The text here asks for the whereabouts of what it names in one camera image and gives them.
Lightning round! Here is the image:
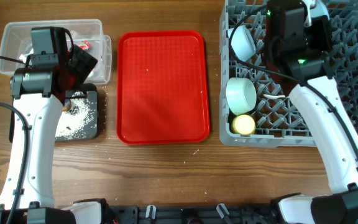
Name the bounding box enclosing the brown food scrap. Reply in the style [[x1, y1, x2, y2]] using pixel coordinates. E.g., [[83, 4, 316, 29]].
[[62, 100, 71, 112]]

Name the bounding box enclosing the white napkin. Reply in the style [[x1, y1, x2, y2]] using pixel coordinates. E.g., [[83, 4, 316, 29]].
[[19, 44, 34, 63]]

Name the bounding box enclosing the white rice pile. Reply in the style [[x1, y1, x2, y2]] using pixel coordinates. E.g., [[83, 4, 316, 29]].
[[55, 91, 97, 141]]

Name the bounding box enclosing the light blue bowl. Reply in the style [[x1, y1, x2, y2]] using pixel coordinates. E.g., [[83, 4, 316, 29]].
[[231, 25, 256, 62]]

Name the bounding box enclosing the white plastic spoon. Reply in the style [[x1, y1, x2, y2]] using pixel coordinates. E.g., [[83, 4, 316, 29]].
[[263, 94, 287, 100]]

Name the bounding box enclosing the mint green bowl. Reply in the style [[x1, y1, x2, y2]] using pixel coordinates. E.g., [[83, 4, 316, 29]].
[[226, 78, 257, 115]]

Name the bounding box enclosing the yellow plastic cup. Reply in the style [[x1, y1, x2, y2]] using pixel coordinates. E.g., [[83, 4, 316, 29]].
[[231, 114, 256, 136]]

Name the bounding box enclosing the red snack wrapper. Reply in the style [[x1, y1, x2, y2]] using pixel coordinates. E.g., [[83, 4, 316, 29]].
[[78, 40, 91, 50]]

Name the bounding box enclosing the light blue round plate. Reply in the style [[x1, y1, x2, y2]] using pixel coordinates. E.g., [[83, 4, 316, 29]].
[[311, 0, 329, 19]]

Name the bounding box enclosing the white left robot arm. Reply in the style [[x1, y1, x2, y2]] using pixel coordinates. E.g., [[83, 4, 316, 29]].
[[0, 27, 114, 223]]

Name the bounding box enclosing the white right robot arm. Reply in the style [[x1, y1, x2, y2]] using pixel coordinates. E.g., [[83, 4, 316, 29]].
[[264, 1, 358, 223]]

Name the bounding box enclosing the grey-blue dishwasher rack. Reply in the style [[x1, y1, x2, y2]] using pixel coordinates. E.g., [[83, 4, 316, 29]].
[[219, 1, 358, 147]]

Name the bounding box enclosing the black flat tray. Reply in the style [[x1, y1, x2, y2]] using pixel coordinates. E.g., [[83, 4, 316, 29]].
[[13, 84, 98, 146]]

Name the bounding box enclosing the clear plastic bin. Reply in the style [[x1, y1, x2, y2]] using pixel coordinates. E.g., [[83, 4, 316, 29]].
[[0, 19, 112, 85]]

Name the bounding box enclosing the red plastic tray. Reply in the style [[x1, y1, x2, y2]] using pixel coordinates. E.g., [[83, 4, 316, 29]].
[[116, 30, 210, 145]]

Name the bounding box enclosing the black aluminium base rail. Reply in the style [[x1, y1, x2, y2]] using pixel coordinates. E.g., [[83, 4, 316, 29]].
[[110, 203, 285, 224]]

